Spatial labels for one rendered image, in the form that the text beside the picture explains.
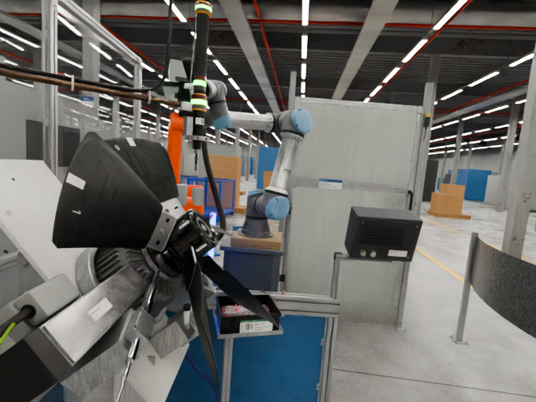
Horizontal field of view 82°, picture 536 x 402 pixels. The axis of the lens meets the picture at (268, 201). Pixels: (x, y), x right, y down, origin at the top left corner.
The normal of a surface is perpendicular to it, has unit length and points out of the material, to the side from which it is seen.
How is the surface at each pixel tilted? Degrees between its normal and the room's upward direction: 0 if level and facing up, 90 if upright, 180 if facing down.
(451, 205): 90
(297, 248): 90
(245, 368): 90
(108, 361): 102
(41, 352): 50
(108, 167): 75
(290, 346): 90
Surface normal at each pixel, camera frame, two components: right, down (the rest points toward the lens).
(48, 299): 0.81, -0.58
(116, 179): 0.92, -0.10
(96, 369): 0.16, 0.33
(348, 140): 0.01, 0.11
